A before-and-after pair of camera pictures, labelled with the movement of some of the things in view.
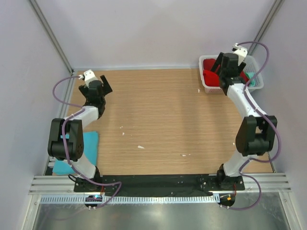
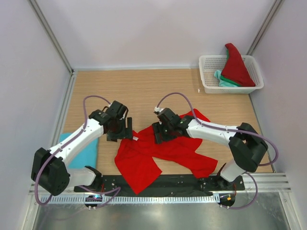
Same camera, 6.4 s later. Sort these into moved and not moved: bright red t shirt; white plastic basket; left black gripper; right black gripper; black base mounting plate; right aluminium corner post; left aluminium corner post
Moved: right black gripper; bright red t shirt; left black gripper
Not moved: left aluminium corner post; black base mounting plate; white plastic basket; right aluminium corner post
